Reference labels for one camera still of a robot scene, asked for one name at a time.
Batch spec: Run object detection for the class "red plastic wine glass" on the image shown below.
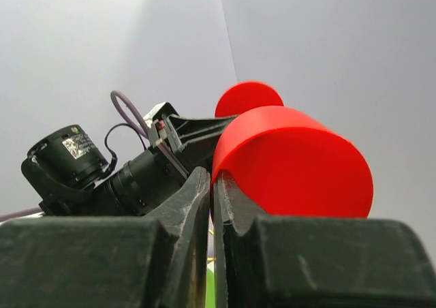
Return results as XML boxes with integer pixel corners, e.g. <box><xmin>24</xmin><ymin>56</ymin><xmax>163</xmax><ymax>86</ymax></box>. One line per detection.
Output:
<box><xmin>212</xmin><ymin>81</ymin><xmax>374</xmax><ymax>218</ymax></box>

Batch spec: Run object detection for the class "green plastic wine glass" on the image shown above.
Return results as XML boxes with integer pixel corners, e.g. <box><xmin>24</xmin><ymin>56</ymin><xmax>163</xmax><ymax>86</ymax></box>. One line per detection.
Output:
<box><xmin>204</xmin><ymin>264</ymin><xmax>216</xmax><ymax>308</ymax></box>

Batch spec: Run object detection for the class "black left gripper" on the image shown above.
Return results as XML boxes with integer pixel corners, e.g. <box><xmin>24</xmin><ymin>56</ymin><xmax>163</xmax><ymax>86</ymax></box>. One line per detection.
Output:
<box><xmin>108</xmin><ymin>114</ymin><xmax>236</xmax><ymax>216</ymax></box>

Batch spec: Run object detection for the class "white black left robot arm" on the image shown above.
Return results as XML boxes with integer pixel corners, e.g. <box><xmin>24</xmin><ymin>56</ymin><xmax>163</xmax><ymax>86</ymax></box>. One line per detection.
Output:
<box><xmin>21</xmin><ymin>112</ymin><xmax>235</xmax><ymax>217</ymax></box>

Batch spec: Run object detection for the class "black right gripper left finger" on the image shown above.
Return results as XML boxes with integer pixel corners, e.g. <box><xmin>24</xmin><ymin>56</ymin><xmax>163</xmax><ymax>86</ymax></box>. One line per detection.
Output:
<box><xmin>1</xmin><ymin>168</ymin><xmax>211</xmax><ymax>307</ymax></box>

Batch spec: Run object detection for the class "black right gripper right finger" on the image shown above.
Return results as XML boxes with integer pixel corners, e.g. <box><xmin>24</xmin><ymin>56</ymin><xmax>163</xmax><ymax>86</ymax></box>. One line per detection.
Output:
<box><xmin>213</xmin><ymin>172</ymin><xmax>435</xmax><ymax>307</ymax></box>

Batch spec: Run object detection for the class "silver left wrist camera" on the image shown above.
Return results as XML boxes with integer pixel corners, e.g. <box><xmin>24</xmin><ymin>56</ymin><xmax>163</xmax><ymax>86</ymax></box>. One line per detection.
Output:
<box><xmin>143</xmin><ymin>102</ymin><xmax>178</xmax><ymax>129</ymax></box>

